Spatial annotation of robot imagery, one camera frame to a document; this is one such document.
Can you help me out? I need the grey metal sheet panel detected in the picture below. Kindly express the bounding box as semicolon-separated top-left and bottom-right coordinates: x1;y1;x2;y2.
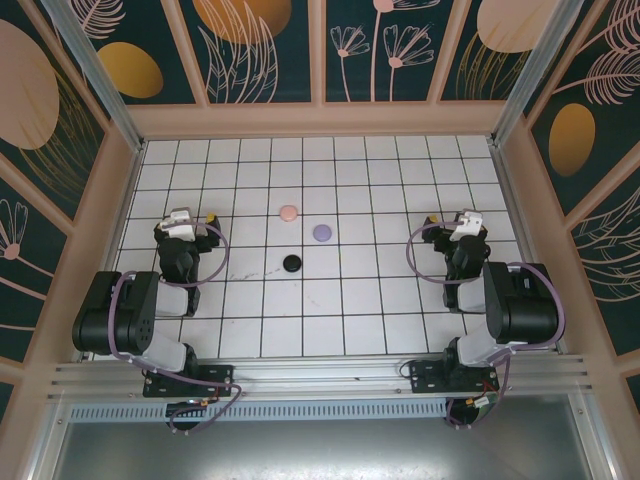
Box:
29;418;616;480

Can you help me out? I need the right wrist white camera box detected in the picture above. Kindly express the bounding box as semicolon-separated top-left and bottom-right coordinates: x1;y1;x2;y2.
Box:
452;209;486;246

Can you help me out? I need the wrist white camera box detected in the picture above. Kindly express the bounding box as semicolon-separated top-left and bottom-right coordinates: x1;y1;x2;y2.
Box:
158;208;197;240
452;209;486;246

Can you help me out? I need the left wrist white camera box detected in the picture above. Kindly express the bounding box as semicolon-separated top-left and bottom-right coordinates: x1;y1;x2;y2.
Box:
158;208;197;240

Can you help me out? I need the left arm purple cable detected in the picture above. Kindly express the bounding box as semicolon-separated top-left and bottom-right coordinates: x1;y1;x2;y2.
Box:
108;219;245;435

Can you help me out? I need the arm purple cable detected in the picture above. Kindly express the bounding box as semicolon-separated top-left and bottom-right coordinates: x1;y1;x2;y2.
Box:
405;222;566;430
108;219;245;435

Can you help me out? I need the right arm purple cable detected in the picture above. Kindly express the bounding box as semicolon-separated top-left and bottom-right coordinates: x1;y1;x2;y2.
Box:
405;222;566;430

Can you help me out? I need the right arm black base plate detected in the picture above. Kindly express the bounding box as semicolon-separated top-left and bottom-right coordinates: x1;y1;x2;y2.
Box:
408;360;501;396

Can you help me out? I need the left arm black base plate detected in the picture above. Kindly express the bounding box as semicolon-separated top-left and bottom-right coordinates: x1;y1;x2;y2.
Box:
143;363;236;399

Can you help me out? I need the aluminium corner post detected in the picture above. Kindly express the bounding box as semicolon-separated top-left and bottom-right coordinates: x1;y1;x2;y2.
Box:
489;0;586;147
39;0;147;154

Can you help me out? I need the aluminium mounting rail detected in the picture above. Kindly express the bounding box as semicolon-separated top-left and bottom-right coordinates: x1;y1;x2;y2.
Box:
47;353;596;402

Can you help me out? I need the grey slotted cable duct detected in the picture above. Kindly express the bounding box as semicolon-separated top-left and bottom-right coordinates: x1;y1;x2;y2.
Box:
67;402;451;424

